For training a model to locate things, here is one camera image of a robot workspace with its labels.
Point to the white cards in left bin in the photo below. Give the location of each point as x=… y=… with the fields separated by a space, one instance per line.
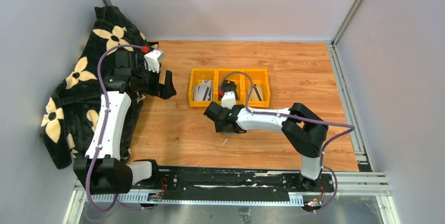
x=203 y=91

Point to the blue leather card holder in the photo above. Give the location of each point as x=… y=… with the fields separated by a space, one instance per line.
x=230 y=132

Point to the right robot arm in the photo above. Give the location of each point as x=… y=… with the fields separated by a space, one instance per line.
x=305 y=131

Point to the middle yellow bin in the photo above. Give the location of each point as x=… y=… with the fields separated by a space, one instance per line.
x=237 y=78

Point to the black card in middle bin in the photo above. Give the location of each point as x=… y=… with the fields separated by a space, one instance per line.
x=228 y=86

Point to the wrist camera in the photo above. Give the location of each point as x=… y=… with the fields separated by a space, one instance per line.
x=153 y=60
x=228 y=99

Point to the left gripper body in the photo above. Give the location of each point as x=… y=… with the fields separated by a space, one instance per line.
x=148 y=81

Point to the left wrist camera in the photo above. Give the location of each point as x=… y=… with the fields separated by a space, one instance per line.
x=153 y=60

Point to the right yellow bin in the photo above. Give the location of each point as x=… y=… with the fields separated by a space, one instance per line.
x=260 y=76

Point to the yellow bin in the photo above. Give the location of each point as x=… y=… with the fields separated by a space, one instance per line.
x=196 y=76
x=260 y=76
x=237 y=78

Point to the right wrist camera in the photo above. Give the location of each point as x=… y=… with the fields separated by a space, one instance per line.
x=228 y=99

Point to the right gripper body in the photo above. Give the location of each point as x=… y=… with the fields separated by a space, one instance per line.
x=220 y=127

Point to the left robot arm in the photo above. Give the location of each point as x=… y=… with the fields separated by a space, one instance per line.
x=101 y=169

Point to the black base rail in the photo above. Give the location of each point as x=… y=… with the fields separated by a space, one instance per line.
x=219 y=186

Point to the left yellow bin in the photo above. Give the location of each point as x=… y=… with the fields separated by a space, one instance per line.
x=196 y=76

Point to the cards in right bin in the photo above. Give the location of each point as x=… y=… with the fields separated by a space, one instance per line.
x=257 y=93

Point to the black floral blanket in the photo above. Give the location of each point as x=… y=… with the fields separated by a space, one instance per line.
x=72 y=112

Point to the right aluminium frame post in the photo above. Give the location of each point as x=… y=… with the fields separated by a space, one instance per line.
x=346 y=22

